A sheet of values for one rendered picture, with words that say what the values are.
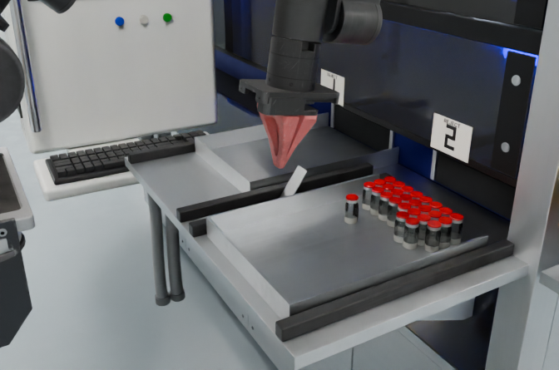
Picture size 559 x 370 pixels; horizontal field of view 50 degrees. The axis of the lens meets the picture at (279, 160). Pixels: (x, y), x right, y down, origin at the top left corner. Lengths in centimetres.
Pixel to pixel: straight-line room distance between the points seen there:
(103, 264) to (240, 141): 140
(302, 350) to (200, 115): 103
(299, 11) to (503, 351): 65
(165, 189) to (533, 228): 63
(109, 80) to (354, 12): 96
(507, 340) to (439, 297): 23
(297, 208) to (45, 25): 78
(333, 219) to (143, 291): 150
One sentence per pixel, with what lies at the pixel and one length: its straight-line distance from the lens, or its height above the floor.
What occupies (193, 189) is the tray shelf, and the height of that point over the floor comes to 88.
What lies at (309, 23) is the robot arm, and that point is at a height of 125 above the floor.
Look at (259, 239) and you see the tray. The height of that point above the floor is 88.
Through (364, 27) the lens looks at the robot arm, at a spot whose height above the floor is 123.
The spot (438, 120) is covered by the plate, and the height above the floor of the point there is 104.
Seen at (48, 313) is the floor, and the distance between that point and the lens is 239.
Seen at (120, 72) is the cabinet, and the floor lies 98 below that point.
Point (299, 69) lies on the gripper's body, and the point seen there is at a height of 120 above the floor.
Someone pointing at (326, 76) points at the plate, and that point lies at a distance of 126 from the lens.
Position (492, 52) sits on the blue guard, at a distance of 92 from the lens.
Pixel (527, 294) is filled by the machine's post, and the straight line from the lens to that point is 98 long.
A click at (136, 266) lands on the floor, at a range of 257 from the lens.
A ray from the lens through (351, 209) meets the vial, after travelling 97.
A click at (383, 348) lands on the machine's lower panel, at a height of 51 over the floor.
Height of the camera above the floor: 136
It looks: 23 degrees down
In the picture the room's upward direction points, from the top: straight up
